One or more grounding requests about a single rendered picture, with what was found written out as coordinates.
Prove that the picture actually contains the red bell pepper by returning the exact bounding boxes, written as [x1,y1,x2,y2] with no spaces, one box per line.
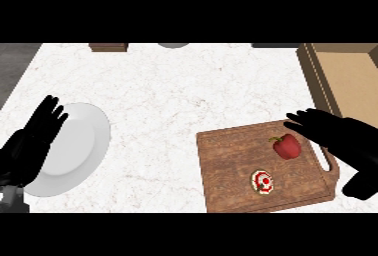
[267,133,303,161]

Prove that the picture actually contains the red and white can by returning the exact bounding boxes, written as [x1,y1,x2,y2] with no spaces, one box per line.
[249,169,276,196]

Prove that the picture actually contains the brown wooden block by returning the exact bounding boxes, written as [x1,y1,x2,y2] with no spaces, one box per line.
[87,43,130,53]

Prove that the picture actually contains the dark grey flat object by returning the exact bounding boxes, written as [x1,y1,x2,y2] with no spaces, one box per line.
[251,43,303,49]

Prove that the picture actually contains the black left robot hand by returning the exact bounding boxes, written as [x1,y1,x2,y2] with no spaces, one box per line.
[0,94,71,188]

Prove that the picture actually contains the grey round object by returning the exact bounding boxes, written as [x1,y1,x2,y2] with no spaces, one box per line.
[156,43,190,50]

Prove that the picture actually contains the cardboard box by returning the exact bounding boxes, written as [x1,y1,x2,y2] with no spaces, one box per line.
[295,43,378,129]

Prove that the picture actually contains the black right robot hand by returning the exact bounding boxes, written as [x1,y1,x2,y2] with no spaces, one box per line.
[282,108,378,201]

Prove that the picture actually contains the white plate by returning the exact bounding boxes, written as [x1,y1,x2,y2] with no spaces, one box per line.
[22,102,112,198]

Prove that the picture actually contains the brown wooden cutting board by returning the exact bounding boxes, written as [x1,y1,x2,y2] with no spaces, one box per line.
[195,119,341,214]

